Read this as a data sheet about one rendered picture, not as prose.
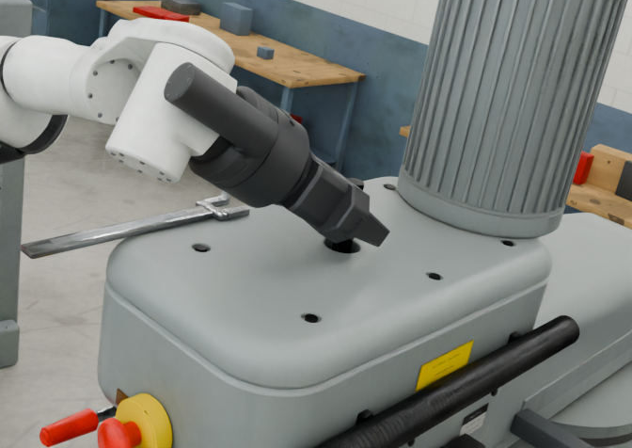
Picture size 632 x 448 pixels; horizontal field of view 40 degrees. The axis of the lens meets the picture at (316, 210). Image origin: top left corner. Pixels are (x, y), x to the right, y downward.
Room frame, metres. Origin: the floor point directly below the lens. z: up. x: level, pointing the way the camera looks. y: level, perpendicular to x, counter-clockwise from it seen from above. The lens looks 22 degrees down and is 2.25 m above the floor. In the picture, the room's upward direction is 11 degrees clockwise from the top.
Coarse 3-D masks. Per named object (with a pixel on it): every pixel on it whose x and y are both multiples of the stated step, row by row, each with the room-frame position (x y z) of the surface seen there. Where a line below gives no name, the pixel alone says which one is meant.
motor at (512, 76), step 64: (448, 0) 0.96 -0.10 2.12; (512, 0) 0.91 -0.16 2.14; (576, 0) 0.90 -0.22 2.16; (448, 64) 0.94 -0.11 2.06; (512, 64) 0.90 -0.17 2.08; (576, 64) 0.91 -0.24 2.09; (448, 128) 0.93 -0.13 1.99; (512, 128) 0.90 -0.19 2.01; (576, 128) 0.93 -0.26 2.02; (448, 192) 0.91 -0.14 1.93; (512, 192) 0.90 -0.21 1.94
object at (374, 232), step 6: (372, 216) 0.78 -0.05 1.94; (366, 222) 0.77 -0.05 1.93; (372, 222) 0.78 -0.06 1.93; (378, 222) 0.78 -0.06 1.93; (366, 228) 0.77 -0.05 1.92; (372, 228) 0.78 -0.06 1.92; (378, 228) 0.78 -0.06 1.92; (384, 228) 0.79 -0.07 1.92; (360, 234) 0.77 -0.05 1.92; (366, 234) 0.77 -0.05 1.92; (372, 234) 0.78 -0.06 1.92; (378, 234) 0.78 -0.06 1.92; (384, 234) 0.79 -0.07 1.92; (366, 240) 0.77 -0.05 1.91; (372, 240) 0.78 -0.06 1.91; (378, 240) 0.78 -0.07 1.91; (378, 246) 0.78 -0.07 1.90
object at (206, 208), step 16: (192, 208) 0.81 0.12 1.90; (208, 208) 0.81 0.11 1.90; (240, 208) 0.83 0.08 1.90; (128, 224) 0.74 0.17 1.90; (144, 224) 0.75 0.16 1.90; (160, 224) 0.75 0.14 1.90; (176, 224) 0.77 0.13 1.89; (48, 240) 0.68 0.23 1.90; (64, 240) 0.68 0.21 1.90; (80, 240) 0.69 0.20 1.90; (96, 240) 0.70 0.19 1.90; (112, 240) 0.71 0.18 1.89; (32, 256) 0.65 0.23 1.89
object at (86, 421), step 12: (108, 408) 0.71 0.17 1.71; (60, 420) 0.68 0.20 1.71; (72, 420) 0.68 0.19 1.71; (84, 420) 0.69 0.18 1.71; (96, 420) 0.69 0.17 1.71; (48, 432) 0.66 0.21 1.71; (60, 432) 0.67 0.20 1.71; (72, 432) 0.67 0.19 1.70; (84, 432) 0.68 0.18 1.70; (48, 444) 0.66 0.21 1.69
